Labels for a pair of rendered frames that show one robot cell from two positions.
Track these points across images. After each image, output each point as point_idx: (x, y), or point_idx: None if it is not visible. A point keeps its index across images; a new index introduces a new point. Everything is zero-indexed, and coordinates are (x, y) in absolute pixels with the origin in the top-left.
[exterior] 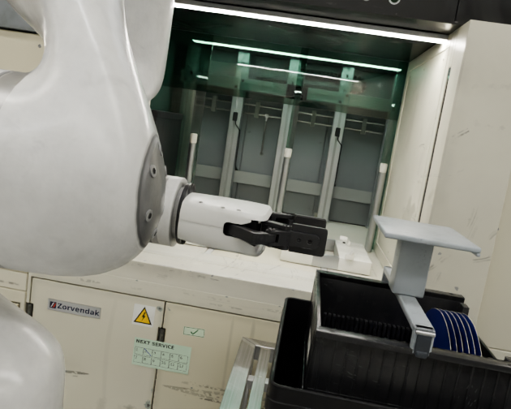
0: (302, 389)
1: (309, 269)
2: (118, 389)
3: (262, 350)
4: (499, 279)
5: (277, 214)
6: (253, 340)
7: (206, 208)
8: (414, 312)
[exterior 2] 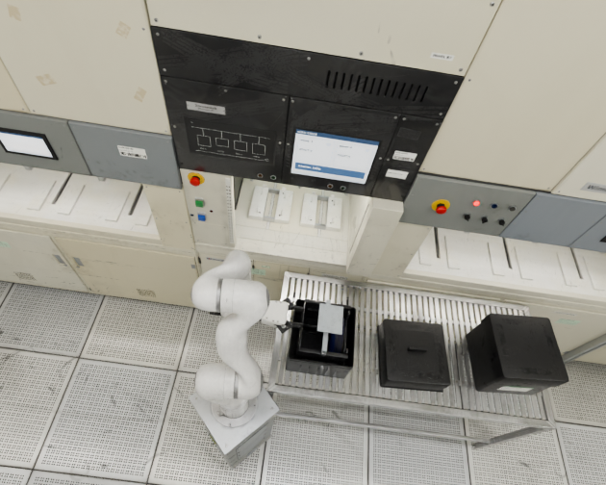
0: (295, 359)
1: (312, 233)
2: None
3: (291, 280)
4: (382, 261)
5: (290, 307)
6: (289, 272)
7: (268, 320)
8: (324, 342)
